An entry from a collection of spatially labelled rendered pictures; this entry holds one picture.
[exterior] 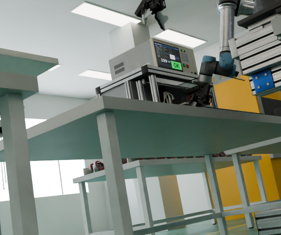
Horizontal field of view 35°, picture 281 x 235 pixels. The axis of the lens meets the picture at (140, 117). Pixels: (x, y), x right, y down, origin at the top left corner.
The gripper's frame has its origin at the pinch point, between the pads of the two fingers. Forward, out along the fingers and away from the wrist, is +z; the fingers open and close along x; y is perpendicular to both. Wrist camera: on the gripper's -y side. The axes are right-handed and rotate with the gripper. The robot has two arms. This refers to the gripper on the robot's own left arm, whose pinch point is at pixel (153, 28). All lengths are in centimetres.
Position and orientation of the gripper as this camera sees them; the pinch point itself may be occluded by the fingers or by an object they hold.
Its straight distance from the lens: 216.5
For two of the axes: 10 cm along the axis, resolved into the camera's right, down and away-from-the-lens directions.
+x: 6.8, 0.4, 7.3
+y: 7.1, -2.7, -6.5
